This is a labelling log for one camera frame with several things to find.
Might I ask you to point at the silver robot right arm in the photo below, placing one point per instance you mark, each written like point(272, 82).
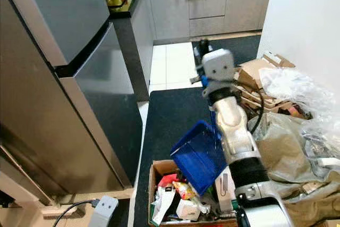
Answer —
point(236, 128)

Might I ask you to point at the dark kitchen floor mat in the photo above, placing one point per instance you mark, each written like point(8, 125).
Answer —
point(244, 49)

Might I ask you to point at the small brown cardboard box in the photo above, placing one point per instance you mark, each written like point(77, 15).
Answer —
point(257, 70)

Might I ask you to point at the grey kitchen counter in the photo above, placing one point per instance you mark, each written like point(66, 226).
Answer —
point(234, 6)

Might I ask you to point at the open cardboard box red label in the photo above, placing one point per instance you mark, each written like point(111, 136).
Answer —
point(156, 168)

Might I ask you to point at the grey-green woven sack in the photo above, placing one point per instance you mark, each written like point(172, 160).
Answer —
point(284, 147)

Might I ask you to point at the red snack packet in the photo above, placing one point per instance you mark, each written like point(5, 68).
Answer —
point(168, 180)

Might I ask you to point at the clear plastic bag pile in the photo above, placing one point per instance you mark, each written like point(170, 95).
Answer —
point(311, 99)

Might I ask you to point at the yellow snack packet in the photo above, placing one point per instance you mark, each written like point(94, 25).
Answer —
point(185, 190)

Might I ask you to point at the white product box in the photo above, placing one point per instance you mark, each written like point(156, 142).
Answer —
point(224, 192)

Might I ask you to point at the small white carton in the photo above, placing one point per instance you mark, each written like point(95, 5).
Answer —
point(187, 209)

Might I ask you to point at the white and green packet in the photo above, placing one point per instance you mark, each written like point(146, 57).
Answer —
point(162, 206)

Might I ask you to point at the grey metal cabinet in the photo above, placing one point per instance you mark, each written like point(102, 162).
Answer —
point(53, 99)

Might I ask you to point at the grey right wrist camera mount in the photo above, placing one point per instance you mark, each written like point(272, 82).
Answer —
point(219, 66)

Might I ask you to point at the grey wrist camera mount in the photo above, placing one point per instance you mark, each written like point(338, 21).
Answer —
point(103, 212)
point(219, 66)

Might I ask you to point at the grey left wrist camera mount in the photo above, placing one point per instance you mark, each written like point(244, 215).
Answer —
point(103, 212)

